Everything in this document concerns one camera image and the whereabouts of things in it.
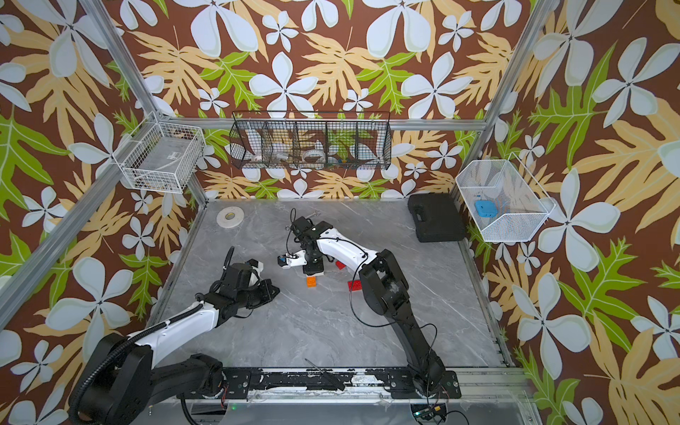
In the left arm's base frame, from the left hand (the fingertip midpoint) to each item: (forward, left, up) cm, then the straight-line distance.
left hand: (282, 286), depth 88 cm
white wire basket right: (+20, -73, +21) cm, 78 cm away
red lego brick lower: (+2, -25, -4) cm, 25 cm away
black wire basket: (+48, 0, +25) cm, 54 cm away
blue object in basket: (+17, -66, +21) cm, 71 cm away
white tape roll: (+36, +29, -6) cm, 47 cm away
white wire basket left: (+33, +40, +28) cm, 59 cm away
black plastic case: (+32, -60, -1) cm, 68 cm away
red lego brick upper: (+13, -20, -8) cm, 25 cm away
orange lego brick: (+4, -9, -4) cm, 11 cm away
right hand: (+11, -8, -2) cm, 14 cm away
